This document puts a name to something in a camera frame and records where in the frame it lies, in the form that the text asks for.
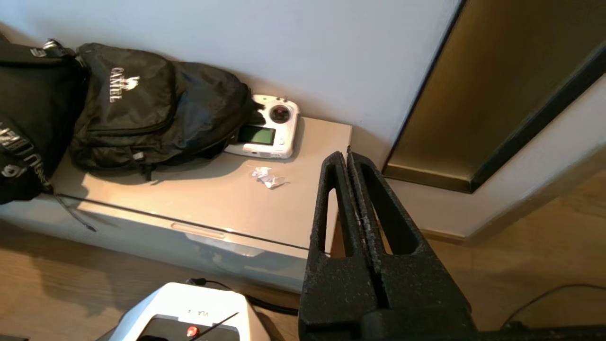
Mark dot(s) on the black Camel logo backpack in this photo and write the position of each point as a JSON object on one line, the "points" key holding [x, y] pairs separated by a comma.
{"points": [[151, 109]]}

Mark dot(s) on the large black backpack grey stripes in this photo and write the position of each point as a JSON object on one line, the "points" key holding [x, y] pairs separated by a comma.
{"points": [[33, 109]]}

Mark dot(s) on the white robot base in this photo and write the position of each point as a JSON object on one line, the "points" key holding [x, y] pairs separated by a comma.
{"points": [[189, 303]]}

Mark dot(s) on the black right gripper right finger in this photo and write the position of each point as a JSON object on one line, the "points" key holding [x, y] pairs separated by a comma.
{"points": [[416, 284]]}

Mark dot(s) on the white remote controller with screen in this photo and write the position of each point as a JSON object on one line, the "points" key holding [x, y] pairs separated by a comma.
{"points": [[279, 137]]}

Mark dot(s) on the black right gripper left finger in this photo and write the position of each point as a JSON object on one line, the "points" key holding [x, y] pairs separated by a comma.
{"points": [[336, 284]]}

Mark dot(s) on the brown wooden floor trim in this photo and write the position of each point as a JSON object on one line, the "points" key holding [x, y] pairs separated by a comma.
{"points": [[442, 235]]}

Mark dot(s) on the crumpled white paper scrap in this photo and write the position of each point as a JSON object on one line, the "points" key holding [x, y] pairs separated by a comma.
{"points": [[269, 179]]}

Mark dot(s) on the beige drawer cabinet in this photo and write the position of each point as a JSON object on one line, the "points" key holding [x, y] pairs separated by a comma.
{"points": [[213, 199]]}

